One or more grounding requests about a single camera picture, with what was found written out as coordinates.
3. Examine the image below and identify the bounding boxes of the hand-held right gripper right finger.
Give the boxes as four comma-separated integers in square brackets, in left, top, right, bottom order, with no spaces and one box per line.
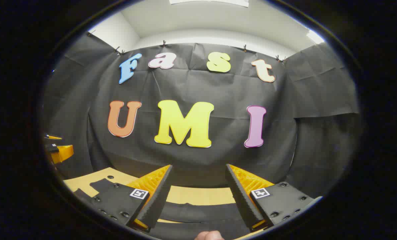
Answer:
[225,163,323,233]

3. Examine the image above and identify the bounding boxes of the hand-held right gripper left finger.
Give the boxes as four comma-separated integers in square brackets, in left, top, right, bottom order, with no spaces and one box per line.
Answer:
[88,164,173,233]

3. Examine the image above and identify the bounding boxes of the dark denim jeans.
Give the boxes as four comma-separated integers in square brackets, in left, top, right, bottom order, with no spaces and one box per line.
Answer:
[73,178,252,240]

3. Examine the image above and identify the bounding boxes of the black backdrop cloth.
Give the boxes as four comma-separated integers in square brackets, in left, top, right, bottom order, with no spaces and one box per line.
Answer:
[42,32,360,197]

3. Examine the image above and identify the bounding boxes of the row of cloth clips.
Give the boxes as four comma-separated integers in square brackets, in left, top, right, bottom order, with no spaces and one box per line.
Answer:
[87,30,285,64]

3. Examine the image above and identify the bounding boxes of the white ceiling light panel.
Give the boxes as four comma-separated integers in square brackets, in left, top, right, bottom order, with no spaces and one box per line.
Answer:
[306,29,325,44]
[170,0,249,8]

